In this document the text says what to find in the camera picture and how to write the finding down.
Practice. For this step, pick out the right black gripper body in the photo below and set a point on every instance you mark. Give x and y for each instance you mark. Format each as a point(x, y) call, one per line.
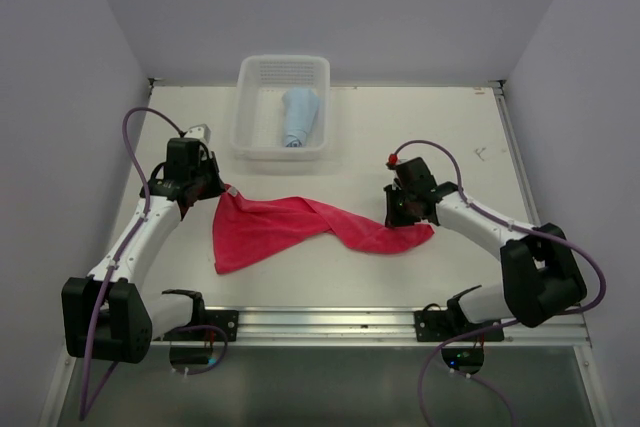
point(400, 211)

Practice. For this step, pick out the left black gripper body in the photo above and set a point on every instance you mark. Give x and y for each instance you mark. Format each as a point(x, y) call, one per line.
point(206, 176)

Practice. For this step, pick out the pink towel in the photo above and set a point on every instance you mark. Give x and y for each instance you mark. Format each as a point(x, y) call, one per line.
point(245, 231)

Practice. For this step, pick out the light blue towel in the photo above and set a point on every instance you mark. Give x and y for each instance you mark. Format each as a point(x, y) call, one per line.
point(301, 106)

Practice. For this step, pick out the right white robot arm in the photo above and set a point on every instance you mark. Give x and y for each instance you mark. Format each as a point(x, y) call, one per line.
point(540, 277)

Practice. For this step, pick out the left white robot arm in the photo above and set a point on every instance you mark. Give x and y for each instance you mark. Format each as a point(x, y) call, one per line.
point(106, 307)

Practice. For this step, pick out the white plastic basket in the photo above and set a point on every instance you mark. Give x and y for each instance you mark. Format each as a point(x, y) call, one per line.
point(258, 118)

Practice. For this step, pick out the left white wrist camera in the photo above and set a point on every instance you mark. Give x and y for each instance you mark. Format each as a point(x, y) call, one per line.
point(200, 132)

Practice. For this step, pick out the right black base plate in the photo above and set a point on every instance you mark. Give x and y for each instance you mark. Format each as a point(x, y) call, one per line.
point(435, 326)

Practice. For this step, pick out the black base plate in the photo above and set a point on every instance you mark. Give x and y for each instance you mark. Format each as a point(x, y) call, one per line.
point(435, 326)
point(226, 320)

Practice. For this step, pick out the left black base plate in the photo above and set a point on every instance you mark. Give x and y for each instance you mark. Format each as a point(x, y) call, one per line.
point(226, 320)

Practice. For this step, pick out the aluminium mounting rail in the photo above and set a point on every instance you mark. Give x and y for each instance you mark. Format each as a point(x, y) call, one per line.
point(393, 327)

